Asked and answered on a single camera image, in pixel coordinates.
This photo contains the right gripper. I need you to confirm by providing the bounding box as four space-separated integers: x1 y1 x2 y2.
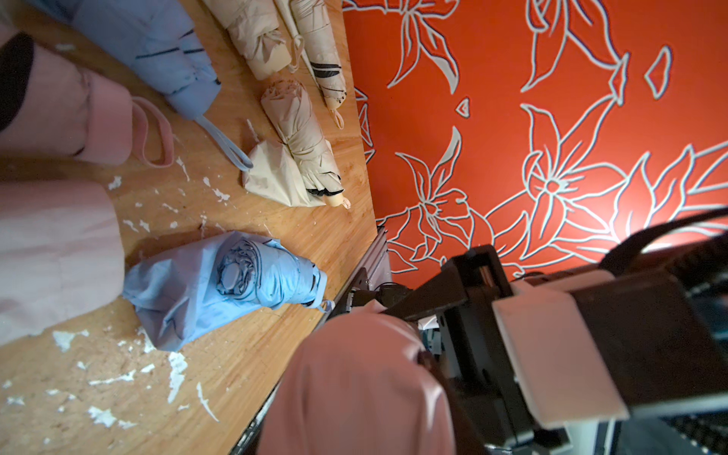
386 246 540 449

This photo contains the beige umbrella back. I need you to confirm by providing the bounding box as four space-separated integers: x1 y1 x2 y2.
275 0 347 129

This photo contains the blue umbrella front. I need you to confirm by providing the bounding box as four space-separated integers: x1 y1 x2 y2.
122 231 334 352

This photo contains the pink umbrella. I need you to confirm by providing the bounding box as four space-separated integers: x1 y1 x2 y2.
1 25 174 168
257 301 456 454

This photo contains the blue umbrella back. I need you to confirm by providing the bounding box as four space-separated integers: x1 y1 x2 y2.
30 0 253 172

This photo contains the beige umbrella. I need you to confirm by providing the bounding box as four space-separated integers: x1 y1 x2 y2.
204 0 298 81
275 0 347 129
261 79 351 210

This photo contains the blue umbrella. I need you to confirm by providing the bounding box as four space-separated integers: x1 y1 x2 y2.
122 231 334 352
30 0 253 172

